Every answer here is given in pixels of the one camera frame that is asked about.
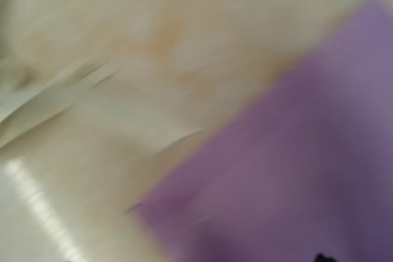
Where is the purple wrapping paper sheet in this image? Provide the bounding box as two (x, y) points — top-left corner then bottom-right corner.
(133, 0), (392, 261)

